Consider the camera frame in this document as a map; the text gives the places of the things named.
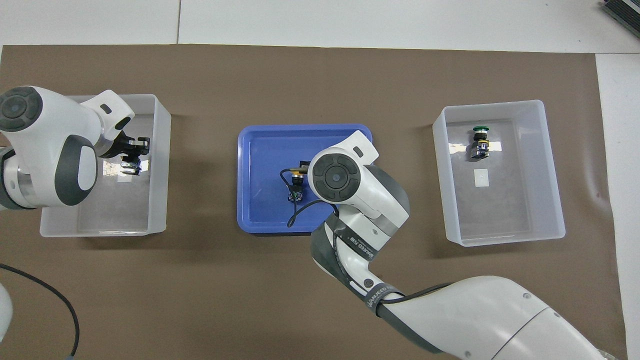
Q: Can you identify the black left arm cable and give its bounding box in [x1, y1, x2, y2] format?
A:
[0, 263, 81, 358]

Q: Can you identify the translucent plastic box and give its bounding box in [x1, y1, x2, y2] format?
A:
[39, 94, 172, 238]
[432, 99, 567, 248]

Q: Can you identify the dark ribbed object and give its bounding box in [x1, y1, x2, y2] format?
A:
[602, 0, 640, 38]

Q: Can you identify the yellow push button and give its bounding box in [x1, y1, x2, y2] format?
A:
[121, 155, 144, 176]
[287, 160, 312, 203]

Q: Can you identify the green push button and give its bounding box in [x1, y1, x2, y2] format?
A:
[470, 124, 492, 162]

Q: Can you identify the blue plastic tray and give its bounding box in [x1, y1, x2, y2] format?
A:
[236, 123, 374, 236]

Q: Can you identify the brown table mat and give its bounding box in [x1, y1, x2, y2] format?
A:
[0, 44, 628, 360]

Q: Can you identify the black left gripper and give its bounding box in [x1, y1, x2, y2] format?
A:
[100, 131, 151, 160]

